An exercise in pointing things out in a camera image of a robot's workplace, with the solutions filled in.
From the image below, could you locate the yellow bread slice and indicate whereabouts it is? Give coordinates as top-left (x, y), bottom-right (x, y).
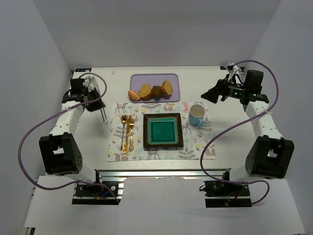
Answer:
top-left (139, 83), bottom-right (152, 99)

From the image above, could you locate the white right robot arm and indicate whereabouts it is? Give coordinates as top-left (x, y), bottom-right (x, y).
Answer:
top-left (201, 70), bottom-right (294, 184)

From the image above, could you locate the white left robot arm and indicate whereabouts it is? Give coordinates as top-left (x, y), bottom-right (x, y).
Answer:
top-left (39, 73), bottom-right (107, 183)

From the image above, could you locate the small orange madeleine bread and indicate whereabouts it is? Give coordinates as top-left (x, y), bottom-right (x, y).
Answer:
top-left (128, 90), bottom-right (141, 101)

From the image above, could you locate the orange bread half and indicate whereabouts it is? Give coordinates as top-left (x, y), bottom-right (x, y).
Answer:
top-left (161, 79), bottom-right (173, 95)

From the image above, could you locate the light blue mug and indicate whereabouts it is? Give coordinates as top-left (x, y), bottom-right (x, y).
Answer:
top-left (188, 104), bottom-right (205, 127)

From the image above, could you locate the blue label sticker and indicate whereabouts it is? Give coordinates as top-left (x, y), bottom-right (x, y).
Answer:
top-left (75, 68), bottom-right (91, 73)

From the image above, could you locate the gold spoon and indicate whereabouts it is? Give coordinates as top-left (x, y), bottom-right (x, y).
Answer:
top-left (120, 115), bottom-right (128, 151)

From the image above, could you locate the lavender plastic tray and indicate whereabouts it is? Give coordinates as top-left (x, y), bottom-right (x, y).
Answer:
top-left (129, 73), bottom-right (180, 103)

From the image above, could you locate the gold fork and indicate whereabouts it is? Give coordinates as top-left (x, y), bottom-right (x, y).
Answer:
top-left (129, 116), bottom-right (134, 152)

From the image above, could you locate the dark brown muffin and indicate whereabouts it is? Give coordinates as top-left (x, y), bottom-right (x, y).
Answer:
top-left (152, 86), bottom-right (163, 100)

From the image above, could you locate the black teal square plate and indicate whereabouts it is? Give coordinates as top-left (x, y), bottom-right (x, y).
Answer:
top-left (143, 113), bottom-right (184, 149)

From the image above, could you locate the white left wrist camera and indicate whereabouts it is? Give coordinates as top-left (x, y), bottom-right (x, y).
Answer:
top-left (84, 75), bottom-right (97, 92)

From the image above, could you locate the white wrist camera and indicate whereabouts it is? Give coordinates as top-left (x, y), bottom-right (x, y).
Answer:
top-left (84, 75), bottom-right (97, 92)
top-left (225, 63), bottom-right (239, 80)

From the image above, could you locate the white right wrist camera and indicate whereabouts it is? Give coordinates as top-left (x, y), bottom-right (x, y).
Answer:
top-left (225, 63), bottom-right (239, 80)

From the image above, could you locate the aluminium table rail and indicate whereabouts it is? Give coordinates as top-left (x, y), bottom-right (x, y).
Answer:
top-left (45, 168), bottom-right (278, 179)

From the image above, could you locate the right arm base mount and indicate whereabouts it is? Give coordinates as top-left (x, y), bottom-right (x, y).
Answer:
top-left (199, 181), bottom-right (252, 208)

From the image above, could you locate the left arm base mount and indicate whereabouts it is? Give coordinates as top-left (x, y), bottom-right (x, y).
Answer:
top-left (72, 181), bottom-right (124, 205)

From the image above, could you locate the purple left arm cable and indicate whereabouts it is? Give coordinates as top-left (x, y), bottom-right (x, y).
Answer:
top-left (18, 72), bottom-right (120, 204)

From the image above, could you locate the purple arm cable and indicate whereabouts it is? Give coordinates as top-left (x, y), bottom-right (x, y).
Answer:
top-left (200, 60), bottom-right (279, 205)
top-left (18, 72), bottom-right (120, 204)

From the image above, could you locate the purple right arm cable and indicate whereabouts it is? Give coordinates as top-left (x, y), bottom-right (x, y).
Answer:
top-left (200, 60), bottom-right (279, 205)

